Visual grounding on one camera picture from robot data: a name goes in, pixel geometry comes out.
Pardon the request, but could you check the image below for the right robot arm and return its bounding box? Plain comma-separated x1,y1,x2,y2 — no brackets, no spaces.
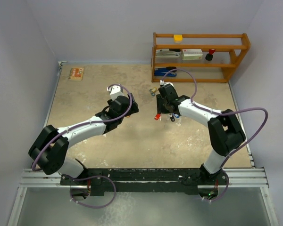
156,82,246,184

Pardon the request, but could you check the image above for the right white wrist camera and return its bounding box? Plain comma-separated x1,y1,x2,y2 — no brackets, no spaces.
159,80,174,87

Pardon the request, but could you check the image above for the red black stamp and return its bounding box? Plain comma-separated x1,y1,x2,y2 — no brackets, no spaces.
205,49,216,61

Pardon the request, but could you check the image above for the white staples box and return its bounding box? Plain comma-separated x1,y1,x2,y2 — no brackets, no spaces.
182,49,203,60

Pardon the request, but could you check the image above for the red key tag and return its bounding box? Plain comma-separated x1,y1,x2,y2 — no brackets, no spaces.
154,113,161,121

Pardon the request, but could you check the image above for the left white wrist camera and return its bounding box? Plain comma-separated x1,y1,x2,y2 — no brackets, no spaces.
107,85,124,101

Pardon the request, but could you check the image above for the aluminium frame rail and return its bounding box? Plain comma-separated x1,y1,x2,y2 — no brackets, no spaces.
19,168,269,188

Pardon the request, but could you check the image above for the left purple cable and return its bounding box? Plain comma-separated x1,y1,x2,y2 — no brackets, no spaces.
31,83,133,209

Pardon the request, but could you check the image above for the wooden shelf rack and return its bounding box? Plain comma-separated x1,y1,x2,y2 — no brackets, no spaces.
151,33,251,83

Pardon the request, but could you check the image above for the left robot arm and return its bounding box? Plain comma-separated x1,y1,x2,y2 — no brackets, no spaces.
28,93,139,185

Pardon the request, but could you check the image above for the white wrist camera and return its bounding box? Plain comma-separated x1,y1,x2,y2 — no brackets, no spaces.
107,85,124,101
159,80,174,87

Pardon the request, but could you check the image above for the white stapler on shelf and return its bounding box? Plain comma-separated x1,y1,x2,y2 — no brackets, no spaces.
155,48,181,58

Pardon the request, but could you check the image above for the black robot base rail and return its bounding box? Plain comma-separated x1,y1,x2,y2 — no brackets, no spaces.
60,168,229,196

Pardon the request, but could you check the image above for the blue stapler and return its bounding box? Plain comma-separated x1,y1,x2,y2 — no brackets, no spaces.
154,67,177,77

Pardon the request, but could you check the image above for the yellow box on shelf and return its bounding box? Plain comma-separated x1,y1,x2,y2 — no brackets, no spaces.
173,34,183,44

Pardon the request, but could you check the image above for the orange spiral notebook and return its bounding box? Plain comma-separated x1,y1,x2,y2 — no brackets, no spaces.
68,67,84,81

